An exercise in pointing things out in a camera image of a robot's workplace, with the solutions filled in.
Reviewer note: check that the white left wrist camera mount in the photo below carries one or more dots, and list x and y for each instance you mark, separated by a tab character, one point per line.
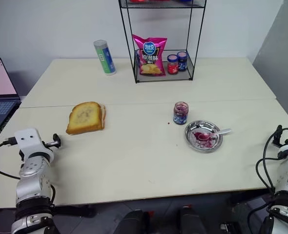
26	141

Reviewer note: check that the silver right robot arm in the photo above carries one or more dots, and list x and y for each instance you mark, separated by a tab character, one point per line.
286	190

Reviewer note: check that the green blue cylindrical canister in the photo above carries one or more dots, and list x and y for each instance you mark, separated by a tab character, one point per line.
106	59

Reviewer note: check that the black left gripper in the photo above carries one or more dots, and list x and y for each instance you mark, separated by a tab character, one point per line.
47	144

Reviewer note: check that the red-label jam jar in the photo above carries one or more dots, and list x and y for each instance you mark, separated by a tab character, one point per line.
172	64

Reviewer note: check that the red package on shelf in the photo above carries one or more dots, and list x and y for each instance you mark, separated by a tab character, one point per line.
136	0

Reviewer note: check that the toasted bread slice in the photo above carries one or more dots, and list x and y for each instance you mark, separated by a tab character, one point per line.
85	118

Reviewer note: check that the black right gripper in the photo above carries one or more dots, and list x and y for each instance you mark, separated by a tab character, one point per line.
278	137

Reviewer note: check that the pink potato chips bag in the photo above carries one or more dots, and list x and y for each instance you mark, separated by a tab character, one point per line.
150	57

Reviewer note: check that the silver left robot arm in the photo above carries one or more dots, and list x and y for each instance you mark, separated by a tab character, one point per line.
34	180

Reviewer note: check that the closed blue-label jam jar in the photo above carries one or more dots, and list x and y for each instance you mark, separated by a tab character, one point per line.
182	62

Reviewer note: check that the round metal plate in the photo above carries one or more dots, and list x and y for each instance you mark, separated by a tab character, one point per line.
202	143

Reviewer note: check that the white plastic spoon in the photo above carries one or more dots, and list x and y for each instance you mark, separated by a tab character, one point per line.
222	132

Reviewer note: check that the open blue-label jam jar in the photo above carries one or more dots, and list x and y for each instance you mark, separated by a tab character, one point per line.
180	114

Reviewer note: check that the dark rounded shape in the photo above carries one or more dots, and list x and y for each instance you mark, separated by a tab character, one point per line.
133	223
191	220

